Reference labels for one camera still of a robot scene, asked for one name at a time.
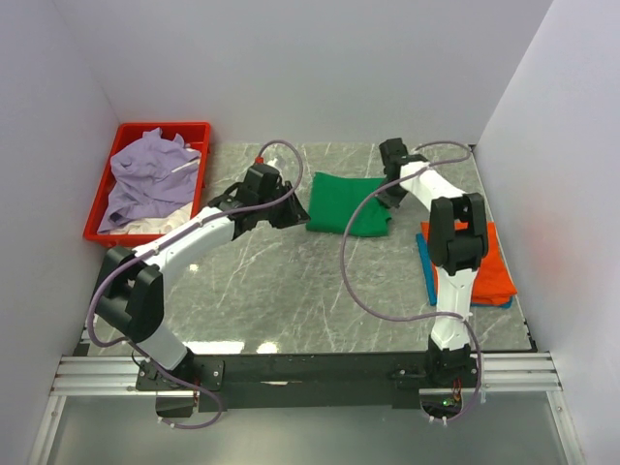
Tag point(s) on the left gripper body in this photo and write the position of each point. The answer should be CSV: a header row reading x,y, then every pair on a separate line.
x,y
283,214

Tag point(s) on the black base beam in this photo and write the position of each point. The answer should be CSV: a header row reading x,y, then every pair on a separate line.
x,y
254,381

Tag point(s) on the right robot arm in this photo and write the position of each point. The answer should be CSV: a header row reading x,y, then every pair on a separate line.
x,y
457,242

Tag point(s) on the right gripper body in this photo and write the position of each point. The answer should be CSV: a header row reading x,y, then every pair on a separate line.
x,y
391,196

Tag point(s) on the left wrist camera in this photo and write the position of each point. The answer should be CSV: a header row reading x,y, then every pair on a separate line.
x,y
275,162

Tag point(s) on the green t-shirt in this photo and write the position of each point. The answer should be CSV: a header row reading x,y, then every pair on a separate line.
x,y
334,199

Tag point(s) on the folded blue t-shirt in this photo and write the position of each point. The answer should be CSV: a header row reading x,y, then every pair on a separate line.
x,y
426,271

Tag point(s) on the lavender t-shirt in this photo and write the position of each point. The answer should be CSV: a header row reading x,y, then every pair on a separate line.
x,y
150,179

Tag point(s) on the folded orange t-shirt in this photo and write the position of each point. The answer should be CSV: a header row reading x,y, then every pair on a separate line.
x,y
494,271

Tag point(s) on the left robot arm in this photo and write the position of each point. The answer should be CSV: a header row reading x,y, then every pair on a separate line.
x,y
133,284

